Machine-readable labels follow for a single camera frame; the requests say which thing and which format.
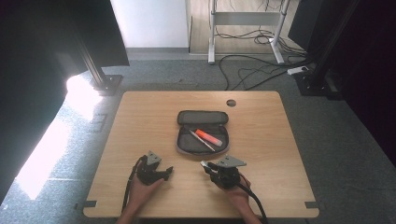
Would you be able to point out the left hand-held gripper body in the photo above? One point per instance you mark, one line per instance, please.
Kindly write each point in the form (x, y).
(149, 171)

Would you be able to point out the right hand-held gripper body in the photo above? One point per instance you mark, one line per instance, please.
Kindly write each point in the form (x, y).
(229, 177)

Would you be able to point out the silver pen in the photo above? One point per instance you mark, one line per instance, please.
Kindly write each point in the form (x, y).
(202, 141)

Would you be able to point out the orange highlighter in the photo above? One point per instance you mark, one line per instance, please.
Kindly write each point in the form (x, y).
(209, 137)

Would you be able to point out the black zip pencil case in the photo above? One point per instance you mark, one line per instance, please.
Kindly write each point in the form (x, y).
(190, 143)

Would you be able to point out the person's right hand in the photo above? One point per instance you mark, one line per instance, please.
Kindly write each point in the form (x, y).
(238, 194)

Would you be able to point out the person's left hand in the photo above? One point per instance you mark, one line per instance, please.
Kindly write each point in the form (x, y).
(142, 194)

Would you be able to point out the grey floor socket plate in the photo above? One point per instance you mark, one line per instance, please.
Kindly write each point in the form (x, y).
(98, 122)

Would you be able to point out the black metal stand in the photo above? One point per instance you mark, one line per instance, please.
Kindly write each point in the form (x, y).
(314, 81)
(102, 79)

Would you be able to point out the white power strip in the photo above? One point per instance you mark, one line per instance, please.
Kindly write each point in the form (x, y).
(297, 70)

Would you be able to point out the black curtain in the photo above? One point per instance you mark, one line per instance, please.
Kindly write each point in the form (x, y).
(31, 77)
(370, 77)

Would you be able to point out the white metal desk frame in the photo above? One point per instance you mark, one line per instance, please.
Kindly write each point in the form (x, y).
(246, 18)

